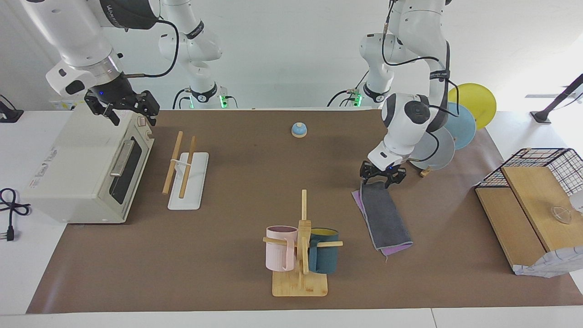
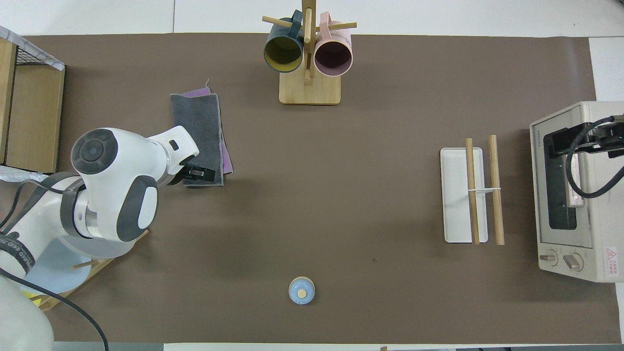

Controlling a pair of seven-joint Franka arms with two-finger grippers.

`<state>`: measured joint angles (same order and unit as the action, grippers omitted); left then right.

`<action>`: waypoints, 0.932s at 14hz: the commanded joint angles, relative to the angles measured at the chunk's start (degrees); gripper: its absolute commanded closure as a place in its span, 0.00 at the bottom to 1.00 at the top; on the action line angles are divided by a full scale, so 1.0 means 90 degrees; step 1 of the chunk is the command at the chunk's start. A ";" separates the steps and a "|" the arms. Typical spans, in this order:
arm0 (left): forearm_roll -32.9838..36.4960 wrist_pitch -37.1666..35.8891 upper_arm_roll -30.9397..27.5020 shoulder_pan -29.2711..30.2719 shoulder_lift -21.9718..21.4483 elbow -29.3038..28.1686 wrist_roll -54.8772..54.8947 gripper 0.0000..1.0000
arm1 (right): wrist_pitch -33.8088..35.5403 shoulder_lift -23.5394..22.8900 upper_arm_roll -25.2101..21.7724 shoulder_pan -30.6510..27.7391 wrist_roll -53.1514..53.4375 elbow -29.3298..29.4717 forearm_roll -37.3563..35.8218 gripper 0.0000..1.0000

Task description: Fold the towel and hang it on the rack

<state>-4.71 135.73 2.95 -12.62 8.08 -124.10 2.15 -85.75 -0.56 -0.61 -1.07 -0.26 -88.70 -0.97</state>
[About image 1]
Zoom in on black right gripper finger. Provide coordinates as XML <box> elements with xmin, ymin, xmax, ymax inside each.
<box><xmin>130</xmin><ymin>90</ymin><xmax>160</xmax><ymax>127</ymax></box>
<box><xmin>85</xmin><ymin>91</ymin><xmax>120</xmax><ymax>127</ymax></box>

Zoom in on purple and grey towel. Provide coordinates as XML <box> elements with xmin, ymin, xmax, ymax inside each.
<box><xmin>352</xmin><ymin>181</ymin><xmax>414</xmax><ymax>263</ymax></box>

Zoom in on white towel rack wooden bars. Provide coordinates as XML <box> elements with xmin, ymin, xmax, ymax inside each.
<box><xmin>162</xmin><ymin>131</ymin><xmax>210</xmax><ymax>211</ymax></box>

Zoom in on white box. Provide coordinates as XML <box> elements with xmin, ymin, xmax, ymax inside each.
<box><xmin>48</xmin><ymin>98</ymin><xmax>87</xmax><ymax>111</ymax></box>

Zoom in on grey plate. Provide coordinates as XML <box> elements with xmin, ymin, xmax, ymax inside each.
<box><xmin>408</xmin><ymin>125</ymin><xmax>456</xmax><ymax>171</ymax></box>

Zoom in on beige toaster oven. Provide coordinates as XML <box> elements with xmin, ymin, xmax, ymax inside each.
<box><xmin>20</xmin><ymin>104</ymin><xmax>155</xmax><ymax>225</ymax></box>

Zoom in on light blue plate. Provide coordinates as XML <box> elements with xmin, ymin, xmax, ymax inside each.
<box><xmin>444</xmin><ymin>102</ymin><xmax>477</xmax><ymax>151</ymax></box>

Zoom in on dark teal mug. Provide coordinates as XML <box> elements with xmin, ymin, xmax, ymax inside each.
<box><xmin>308</xmin><ymin>228</ymin><xmax>340</xmax><ymax>274</ymax></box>

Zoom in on yellow plate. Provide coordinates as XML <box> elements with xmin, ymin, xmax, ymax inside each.
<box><xmin>448</xmin><ymin>82</ymin><xmax>497</xmax><ymax>130</ymax></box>

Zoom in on pink mug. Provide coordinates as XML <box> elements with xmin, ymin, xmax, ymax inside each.
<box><xmin>266</xmin><ymin>225</ymin><xmax>299</xmax><ymax>272</ymax></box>

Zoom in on wooden shelf unit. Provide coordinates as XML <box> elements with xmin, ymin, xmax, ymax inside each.
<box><xmin>474</xmin><ymin>148</ymin><xmax>583</xmax><ymax>278</ymax></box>

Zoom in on brown table mat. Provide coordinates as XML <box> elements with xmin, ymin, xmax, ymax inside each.
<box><xmin>26</xmin><ymin>108</ymin><xmax>583</xmax><ymax>315</ymax></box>

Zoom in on wooden mug tree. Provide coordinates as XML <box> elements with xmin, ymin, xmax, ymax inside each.
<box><xmin>262</xmin><ymin>190</ymin><xmax>343</xmax><ymax>297</ymax></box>

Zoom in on clear glass piece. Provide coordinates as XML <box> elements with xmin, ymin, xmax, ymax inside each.
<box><xmin>550</xmin><ymin>206</ymin><xmax>572</xmax><ymax>225</ymax></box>

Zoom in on black right base cable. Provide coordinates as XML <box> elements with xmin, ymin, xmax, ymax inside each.
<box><xmin>172</xmin><ymin>88</ymin><xmax>192</xmax><ymax>110</ymax></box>

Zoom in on black base cable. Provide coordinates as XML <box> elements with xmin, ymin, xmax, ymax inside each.
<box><xmin>327</xmin><ymin>68</ymin><xmax>369</xmax><ymax>108</ymax></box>
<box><xmin>172</xmin><ymin>88</ymin><xmax>192</xmax><ymax>110</ymax></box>

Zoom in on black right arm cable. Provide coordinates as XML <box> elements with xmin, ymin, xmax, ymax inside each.
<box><xmin>123</xmin><ymin>18</ymin><xmax>179</xmax><ymax>78</ymax></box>

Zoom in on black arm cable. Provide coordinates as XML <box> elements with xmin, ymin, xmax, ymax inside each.
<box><xmin>382</xmin><ymin>0</ymin><xmax>460</xmax><ymax>142</ymax></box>
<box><xmin>123</xmin><ymin>18</ymin><xmax>179</xmax><ymax>78</ymax></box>

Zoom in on black left base cable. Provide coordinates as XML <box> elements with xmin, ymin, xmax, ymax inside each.
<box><xmin>327</xmin><ymin>68</ymin><xmax>369</xmax><ymax>108</ymax></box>

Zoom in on black clamp mount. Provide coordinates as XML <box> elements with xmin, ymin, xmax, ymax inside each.
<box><xmin>0</xmin><ymin>94</ymin><xmax>24</xmax><ymax>123</ymax></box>

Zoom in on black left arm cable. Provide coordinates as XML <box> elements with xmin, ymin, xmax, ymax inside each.
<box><xmin>382</xmin><ymin>0</ymin><xmax>460</xmax><ymax>142</ymax></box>

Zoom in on black wire basket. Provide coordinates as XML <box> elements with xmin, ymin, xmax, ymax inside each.
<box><xmin>474</xmin><ymin>148</ymin><xmax>583</xmax><ymax>197</ymax></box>

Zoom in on black power cord with plug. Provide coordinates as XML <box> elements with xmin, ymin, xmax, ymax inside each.
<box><xmin>0</xmin><ymin>188</ymin><xmax>31</xmax><ymax>242</ymax></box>

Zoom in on black camera stand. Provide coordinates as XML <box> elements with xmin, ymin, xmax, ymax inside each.
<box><xmin>531</xmin><ymin>73</ymin><xmax>583</xmax><ymax>123</ymax></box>

